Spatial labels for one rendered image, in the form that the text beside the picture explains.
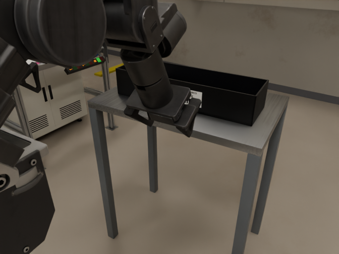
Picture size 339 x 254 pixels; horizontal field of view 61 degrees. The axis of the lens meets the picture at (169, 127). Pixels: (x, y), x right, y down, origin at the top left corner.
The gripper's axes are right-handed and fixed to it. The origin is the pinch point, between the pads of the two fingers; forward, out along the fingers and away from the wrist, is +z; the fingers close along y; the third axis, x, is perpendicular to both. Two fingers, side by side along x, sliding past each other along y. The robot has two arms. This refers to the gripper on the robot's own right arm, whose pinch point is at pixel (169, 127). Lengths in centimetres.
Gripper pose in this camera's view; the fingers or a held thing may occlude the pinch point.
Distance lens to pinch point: 57.2
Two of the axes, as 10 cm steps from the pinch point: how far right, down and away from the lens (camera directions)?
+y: -8.7, -2.3, 4.3
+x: -4.4, 7.8, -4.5
